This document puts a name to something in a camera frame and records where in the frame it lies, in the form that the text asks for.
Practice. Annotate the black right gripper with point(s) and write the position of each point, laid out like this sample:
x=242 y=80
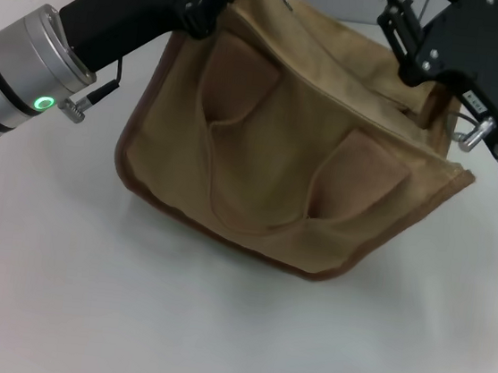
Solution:
x=480 y=51

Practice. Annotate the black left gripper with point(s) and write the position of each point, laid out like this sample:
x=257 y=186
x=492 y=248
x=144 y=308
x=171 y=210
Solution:
x=129 y=15

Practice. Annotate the khaki canvas food bag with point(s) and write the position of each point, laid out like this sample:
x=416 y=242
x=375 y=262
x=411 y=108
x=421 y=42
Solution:
x=288 y=155

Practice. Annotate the silver knurled right wrist pin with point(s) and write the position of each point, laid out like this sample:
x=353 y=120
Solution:
x=475 y=133

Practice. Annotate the silver knurled wrist pin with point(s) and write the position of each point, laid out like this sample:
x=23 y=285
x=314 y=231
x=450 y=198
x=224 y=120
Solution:
x=72 y=110
x=475 y=133

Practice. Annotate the silver knurled left wrist pin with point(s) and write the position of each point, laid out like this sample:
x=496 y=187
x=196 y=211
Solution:
x=72 y=110

